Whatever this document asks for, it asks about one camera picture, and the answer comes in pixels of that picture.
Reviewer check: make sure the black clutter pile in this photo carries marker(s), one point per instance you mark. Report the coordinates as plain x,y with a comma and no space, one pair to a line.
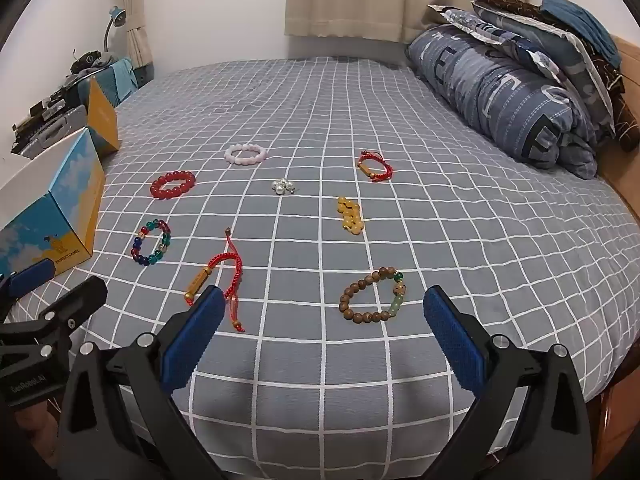
47,105

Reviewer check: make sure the folded blue printed duvet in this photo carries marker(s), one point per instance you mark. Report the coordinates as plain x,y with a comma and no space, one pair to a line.
500,95

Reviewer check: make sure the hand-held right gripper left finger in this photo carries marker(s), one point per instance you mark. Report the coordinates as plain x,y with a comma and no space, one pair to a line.
195,340

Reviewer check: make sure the dark clothes pile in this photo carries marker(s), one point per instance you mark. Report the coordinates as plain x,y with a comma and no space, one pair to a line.
92,60

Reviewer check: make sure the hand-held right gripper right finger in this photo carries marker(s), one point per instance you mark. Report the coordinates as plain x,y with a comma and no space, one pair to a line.
452,340

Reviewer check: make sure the blue and orange cardboard box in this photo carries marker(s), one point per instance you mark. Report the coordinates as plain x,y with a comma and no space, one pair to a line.
65,195

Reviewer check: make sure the narrow beige curtain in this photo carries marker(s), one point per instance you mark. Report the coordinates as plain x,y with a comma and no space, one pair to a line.
132,10

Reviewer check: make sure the blue folded cloth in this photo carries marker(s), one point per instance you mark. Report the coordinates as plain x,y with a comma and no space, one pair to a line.
575,20

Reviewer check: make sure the blue desk lamp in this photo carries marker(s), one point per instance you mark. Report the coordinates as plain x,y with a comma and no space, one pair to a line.
116,14

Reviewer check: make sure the teal suitcase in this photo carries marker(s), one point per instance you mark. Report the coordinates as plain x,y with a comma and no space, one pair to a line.
117,80

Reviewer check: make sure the grey hard case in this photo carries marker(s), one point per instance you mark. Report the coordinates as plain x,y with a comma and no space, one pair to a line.
55,127

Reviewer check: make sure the wooden headboard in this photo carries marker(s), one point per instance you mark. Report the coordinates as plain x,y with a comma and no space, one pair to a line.
622,185

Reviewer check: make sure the silver pearl bead cluster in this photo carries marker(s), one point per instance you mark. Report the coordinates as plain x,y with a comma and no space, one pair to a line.
280,186

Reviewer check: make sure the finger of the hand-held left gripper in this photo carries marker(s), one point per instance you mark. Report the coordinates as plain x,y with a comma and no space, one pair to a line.
27,279
82,292

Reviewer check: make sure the grey checked bedsheet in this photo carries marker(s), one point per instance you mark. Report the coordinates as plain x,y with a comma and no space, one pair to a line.
310,110

